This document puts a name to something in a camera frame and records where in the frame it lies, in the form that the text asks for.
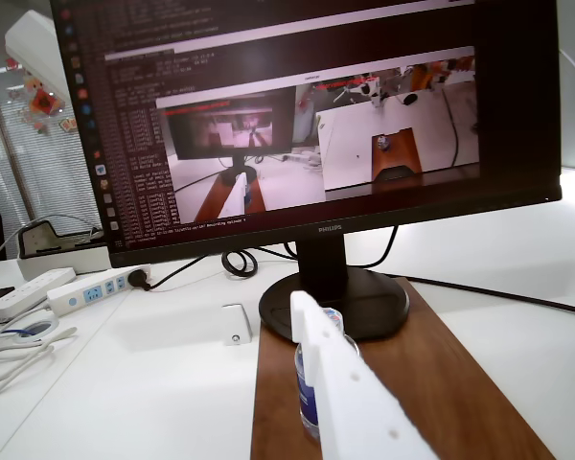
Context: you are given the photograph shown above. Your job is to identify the thick black cable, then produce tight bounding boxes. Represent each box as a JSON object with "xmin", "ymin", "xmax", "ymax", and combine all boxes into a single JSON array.
[{"xmin": 402, "ymin": 273, "xmax": 575, "ymax": 318}]

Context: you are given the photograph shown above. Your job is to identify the white desk cable grommet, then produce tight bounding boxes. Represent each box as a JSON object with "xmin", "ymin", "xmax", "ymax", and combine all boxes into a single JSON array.
[{"xmin": 16, "ymin": 317, "xmax": 60, "ymax": 343}]

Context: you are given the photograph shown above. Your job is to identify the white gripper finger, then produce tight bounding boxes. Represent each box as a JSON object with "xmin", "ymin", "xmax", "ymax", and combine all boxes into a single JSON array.
[{"xmin": 289, "ymin": 289, "xmax": 440, "ymax": 460}]

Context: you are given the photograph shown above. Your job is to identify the white box with black rim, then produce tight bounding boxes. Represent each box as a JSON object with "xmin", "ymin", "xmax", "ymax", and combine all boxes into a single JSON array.
[{"xmin": 17, "ymin": 218, "xmax": 112, "ymax": 283}]

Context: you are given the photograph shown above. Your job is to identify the black computer monitor with stand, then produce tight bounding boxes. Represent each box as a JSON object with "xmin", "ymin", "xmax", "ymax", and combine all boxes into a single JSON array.
[{"xmin": 49, "ymin": 0, "xmax": 564, "ymax": 342}]

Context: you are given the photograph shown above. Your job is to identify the thin blue cable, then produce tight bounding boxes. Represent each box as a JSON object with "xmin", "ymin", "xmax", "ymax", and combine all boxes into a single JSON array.
[{"xmin": 0, "ymin": 327, "xmax": 47, "ymax": 340}]

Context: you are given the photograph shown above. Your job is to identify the small white desk bracket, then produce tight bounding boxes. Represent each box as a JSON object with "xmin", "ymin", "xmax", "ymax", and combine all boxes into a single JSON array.
[{"xmin": 220, "ymin": 302, "xmax": 253, "ymax": 347}]

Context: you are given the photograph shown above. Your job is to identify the white cable with connector end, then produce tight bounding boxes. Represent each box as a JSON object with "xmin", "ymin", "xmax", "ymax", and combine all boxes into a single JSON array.
[{"xmin": 0, "ymin": 325, "xmax": 79, "ymax": 358}]

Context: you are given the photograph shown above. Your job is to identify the white window blinds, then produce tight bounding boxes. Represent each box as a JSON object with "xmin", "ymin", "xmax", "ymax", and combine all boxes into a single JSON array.
[{"xmin": 0, "ymin": 35, "xmax": 102, "ymax": 231}]

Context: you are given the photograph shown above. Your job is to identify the white power strip blue sockets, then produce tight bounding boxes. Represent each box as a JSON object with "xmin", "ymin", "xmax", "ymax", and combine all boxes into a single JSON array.
[{"xmin": 46, "ymin": 264, "xmax": 153, "ymax": 317}]

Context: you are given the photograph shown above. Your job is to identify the thin grey cable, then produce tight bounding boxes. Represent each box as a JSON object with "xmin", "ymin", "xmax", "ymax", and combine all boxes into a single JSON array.
[{"xmin": 0, "ymin": 214, "xmax": 104, "ymax": 279}]

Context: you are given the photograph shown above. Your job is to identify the brown wooden board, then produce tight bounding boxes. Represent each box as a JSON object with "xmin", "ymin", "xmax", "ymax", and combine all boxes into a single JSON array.
[{"xmin": 249, "ymin": 275, "xmax": 557, "ymax": 460}]

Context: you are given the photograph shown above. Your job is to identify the black power cable with plug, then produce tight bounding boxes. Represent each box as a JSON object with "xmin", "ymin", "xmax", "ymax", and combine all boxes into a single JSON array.
[{"xmin": 126, "ymin": 247, "xmax": 260, "ymax": 293}]

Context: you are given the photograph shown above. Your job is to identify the looped white cable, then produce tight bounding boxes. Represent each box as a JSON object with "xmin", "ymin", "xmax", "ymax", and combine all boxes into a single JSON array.
[{"xmin": 0, "ymin": 344, "xmax": 57, "ymax": 404}]

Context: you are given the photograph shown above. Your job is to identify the plain white power strip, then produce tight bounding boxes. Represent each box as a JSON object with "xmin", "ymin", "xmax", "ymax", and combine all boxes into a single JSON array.
[{"xmin": 0, "ymin": 266, "xmax": 77, "ymax": 322}]

